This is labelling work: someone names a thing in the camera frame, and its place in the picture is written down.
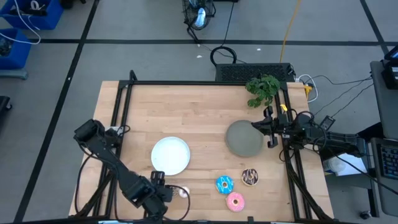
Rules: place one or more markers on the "grey round plate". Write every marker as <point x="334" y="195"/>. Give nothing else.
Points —
<point x="242" y="140"/>

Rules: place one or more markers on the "large blue iced donut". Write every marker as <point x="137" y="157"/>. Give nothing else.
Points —
<point x="220" y="185"/>

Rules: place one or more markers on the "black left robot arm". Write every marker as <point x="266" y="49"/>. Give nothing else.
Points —
<point x="105" y="149"/>

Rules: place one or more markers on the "blue plastic bin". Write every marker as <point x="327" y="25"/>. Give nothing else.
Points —
<point x="17" y="53"/>
<point x="46" y="18"/>

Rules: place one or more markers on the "white paper sheet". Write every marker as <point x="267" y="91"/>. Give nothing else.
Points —
<point x="351" y="165"/>

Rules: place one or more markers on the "white round plate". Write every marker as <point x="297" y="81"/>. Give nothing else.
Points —
<point x="170" y="155"/>

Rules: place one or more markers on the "small white sprinkled donut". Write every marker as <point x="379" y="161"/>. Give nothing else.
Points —
<point x="184" y="193"/>

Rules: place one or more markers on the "black power adapter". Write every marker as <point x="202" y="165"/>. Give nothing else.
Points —
<point x="327" y="123"/>

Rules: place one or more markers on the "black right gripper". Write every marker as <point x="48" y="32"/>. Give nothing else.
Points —
<point x="281" y="127"/>

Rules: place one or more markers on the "black perforated computer case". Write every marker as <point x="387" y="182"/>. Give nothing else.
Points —
<point x="248" y="72"/>

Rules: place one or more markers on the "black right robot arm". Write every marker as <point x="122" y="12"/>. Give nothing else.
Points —
<point x="339" y="140"/>

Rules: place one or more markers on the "black aluminium table frame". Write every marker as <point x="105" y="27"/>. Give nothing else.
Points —
<point x="202" y="83"/>

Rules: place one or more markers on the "black floor fan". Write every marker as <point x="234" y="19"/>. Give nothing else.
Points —
<point x="199" y="14"/>

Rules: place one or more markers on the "black computer keyboard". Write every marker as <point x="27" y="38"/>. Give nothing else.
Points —
<point x="390" y="161"/>

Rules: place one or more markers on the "black desk monitor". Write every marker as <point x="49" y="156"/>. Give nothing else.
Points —
<point x="392" y="71"/>

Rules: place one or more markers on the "small chocolate iced donut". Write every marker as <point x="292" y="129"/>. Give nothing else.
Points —
<point x="174" y="192"/>

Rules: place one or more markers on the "grey side desk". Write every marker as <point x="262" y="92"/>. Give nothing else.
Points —
<point x="385" y="102"/>

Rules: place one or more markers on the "large chocolate iced donut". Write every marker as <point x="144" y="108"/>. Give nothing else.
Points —
<point x="245" y="177"/>

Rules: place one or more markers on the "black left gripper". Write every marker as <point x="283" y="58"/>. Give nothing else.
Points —
<point x="158" y="179"/>

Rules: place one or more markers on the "large pink iced donut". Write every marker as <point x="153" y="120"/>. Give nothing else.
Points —
<point x="230" y="202"/>

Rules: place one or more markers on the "green leafy plant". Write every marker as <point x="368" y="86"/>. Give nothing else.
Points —
<point x="264" y="88"/>

